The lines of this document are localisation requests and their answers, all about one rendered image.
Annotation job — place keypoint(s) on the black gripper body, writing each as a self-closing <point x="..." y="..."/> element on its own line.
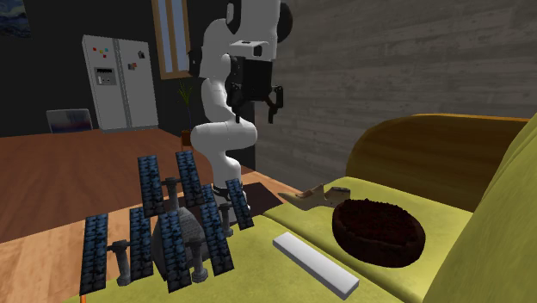
<point x="256" y="79"/>

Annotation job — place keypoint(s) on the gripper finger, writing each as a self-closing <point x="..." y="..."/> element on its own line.
<point x="278" y="98"/>
<point x="234" y="95"/>

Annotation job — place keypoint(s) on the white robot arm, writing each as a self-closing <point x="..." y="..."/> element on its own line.
<point x="222" y="134"/>

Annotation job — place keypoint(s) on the green potted plant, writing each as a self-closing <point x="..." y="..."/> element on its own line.
<point x="186" y="109"/>

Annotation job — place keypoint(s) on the wooden framed window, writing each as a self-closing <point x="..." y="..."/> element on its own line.
<point x="171" y="37"/>

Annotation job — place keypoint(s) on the white double-door fridge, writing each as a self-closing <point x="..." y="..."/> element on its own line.
<point x="121" y="84"/>

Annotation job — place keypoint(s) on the satellite model with blue panels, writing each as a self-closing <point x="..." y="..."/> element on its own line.
<point x="178" y="235"/>

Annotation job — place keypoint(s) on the grey rounded panel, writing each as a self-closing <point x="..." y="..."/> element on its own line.
<point x="69" y="121"/>

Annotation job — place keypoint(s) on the dark brown round basket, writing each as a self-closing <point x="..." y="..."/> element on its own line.
<point x="377" y="235"/>

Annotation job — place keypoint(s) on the white flat bar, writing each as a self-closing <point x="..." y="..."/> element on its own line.
<point x="316" y="265"/>

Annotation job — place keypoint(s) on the yellow-green sofa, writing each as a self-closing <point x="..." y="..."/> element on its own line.
<point x="482" y="235"/>

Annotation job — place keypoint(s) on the dark blue wall picture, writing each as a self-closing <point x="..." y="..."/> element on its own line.
<point x="14" y="16"/>

